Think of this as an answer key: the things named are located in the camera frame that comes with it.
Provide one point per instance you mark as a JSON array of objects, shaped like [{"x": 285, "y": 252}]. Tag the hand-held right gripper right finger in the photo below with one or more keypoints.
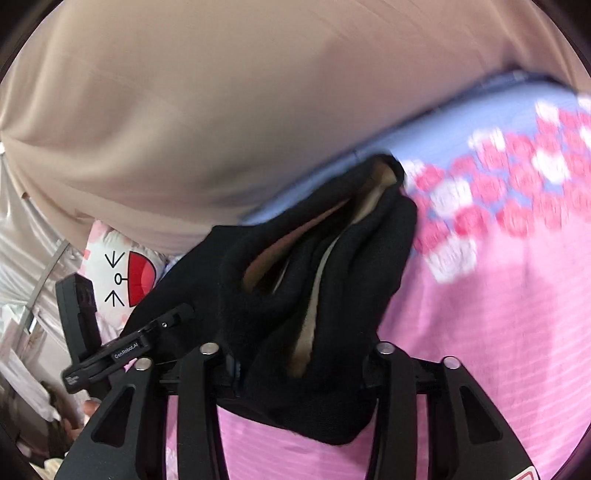
[{"x": 390, "y": 374}]

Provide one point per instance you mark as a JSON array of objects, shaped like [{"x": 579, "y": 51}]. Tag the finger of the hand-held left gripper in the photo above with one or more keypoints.
[{"x": 171, "y": 316}]

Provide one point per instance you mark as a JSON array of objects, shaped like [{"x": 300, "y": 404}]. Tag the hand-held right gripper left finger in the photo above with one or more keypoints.
[{"x": 203, "y": 374}]

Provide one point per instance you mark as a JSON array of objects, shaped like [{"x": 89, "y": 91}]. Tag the black pants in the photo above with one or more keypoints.
[{"x": 369, "y": 258}]

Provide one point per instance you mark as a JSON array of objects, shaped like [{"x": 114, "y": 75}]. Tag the cartoon face pillow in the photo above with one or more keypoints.
[{"x": 124, "y": 267}]

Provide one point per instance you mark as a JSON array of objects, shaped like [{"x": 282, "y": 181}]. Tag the dark cloth pile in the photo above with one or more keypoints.
[{"x": 55, "y": 415}]

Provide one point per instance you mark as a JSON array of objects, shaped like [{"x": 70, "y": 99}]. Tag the pink floral blanket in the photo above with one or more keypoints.
[{"x": 485, "y": 323}]

